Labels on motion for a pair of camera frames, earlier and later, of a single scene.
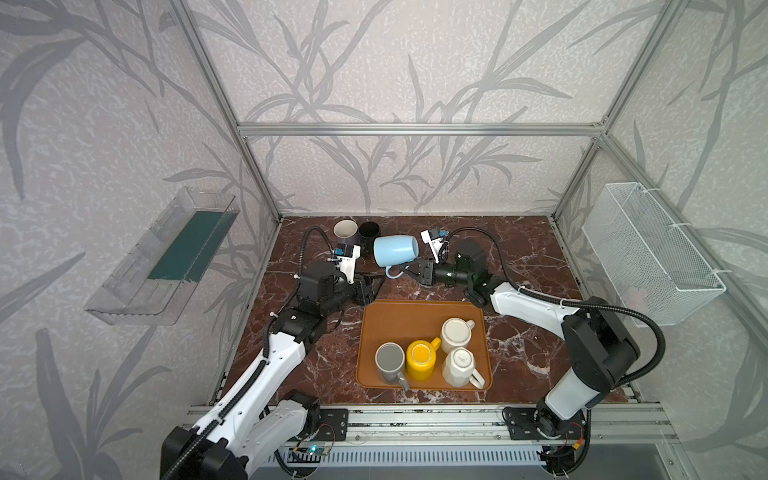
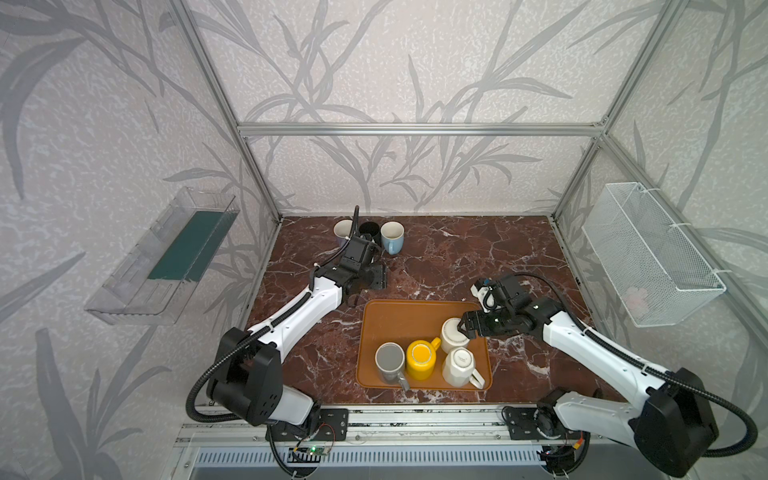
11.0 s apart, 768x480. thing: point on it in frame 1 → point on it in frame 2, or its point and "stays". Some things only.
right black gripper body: [426, 273] → [472, 324]
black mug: [367, 231] stays
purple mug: [346, 230] stays
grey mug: [389, 360] stays
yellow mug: [421, 358] stays
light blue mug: [395, 251] → [393, 237]
